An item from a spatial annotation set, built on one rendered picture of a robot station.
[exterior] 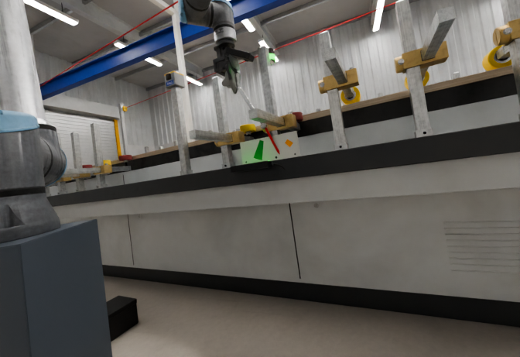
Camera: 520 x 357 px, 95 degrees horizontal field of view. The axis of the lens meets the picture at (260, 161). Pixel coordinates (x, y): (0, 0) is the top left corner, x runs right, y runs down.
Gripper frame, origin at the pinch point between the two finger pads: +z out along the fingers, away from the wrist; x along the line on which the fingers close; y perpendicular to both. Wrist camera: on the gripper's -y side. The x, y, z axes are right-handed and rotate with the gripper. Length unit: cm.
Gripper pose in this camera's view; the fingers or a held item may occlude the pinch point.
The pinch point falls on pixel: (236, 90)
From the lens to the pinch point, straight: 101.8
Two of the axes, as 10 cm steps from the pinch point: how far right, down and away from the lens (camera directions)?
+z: 1.3, 9.9, -0.3
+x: -4.5, 0.3, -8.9
